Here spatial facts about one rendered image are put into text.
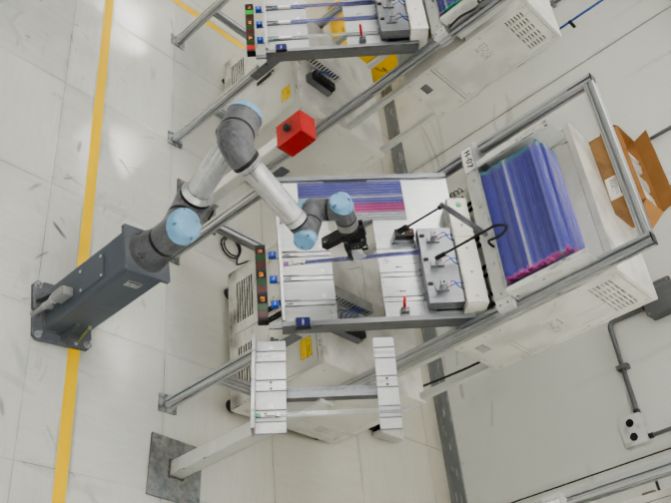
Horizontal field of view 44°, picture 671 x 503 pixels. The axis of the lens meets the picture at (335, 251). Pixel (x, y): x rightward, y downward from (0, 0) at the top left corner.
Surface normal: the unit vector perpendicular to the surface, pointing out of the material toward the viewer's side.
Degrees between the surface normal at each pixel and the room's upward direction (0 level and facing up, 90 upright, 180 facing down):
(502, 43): 90
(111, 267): 90
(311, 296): 43
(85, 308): 90
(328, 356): 0
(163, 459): 0
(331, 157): 90
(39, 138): 0
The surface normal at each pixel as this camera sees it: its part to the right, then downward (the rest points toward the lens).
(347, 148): 0.09, 0.82
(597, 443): -0.69, -0.36
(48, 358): 0.72, -0.44
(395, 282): 0.06, -0.58
